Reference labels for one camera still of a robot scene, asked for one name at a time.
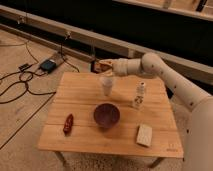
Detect white eraser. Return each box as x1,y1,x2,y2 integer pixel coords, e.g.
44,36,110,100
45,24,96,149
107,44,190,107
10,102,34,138
136,124,152,147

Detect small black plug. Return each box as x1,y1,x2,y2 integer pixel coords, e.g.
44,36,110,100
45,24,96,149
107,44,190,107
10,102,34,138
18,63,31,71

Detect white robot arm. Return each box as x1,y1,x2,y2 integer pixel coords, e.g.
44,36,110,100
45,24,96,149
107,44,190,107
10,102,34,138
98,53,213,171

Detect purple ceramic bowl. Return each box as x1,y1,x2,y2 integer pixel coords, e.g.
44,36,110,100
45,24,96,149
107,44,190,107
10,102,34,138
93,103,120,128

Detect blue power adapter box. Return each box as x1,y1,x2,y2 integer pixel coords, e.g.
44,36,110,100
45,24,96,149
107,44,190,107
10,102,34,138
39,59,56,73

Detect wooden slatted table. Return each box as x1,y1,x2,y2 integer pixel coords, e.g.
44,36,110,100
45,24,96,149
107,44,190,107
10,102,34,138
38,72,183,158

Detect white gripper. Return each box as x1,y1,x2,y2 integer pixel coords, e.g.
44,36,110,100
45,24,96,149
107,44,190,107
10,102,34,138
98,58,128,76

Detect black floor cable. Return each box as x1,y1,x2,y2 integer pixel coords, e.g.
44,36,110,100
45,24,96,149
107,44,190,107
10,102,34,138
0,40,58,105

